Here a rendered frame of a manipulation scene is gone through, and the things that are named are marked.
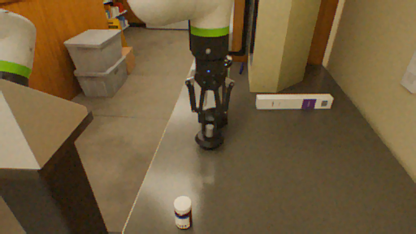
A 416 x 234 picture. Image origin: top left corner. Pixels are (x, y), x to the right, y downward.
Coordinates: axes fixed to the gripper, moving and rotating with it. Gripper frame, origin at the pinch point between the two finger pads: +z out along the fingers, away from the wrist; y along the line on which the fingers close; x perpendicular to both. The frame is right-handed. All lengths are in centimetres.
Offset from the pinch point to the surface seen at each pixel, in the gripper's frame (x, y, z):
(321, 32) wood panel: -74, -49, -9
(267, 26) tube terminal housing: -37.0, -17.9, -19.4
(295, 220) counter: 25.0, -21.4, 8.0
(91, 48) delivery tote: -190, 144, 40
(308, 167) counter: 7.7, -28.2, 7.9
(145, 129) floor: -133, 76, 101
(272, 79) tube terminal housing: -37.1, -22.7, 1.4
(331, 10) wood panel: -74, -52, -19
